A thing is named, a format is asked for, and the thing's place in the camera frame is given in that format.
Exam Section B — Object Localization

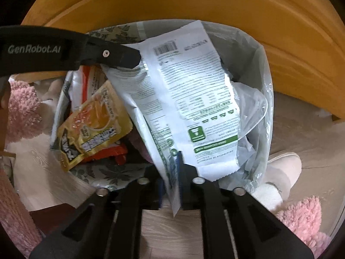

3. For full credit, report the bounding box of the person left hand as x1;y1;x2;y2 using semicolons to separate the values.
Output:
0;76;11;151

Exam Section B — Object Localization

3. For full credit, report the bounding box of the silver green printed pouch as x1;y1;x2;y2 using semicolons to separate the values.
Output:
103;21;240;213

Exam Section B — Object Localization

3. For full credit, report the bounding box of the purple towel cloth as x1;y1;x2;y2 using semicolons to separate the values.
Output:
127;127;153;164

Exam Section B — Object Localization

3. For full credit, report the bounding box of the lined trash bin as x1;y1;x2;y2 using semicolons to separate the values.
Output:
50;18;274;194

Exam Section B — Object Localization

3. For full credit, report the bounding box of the red white snack wrapper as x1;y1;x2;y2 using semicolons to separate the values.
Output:
50;66;133;171

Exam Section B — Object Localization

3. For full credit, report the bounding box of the pink fluffy rug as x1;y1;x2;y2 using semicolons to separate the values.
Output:
6;78;331;257

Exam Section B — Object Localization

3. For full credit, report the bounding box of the white slipper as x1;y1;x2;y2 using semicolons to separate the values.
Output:
251;152;302;212

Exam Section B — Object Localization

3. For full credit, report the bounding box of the small gold foil packet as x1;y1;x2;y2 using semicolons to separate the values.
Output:
58;81;133;171

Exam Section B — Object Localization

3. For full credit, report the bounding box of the clear plastic bag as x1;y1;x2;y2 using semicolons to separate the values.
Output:
231;81;268;171

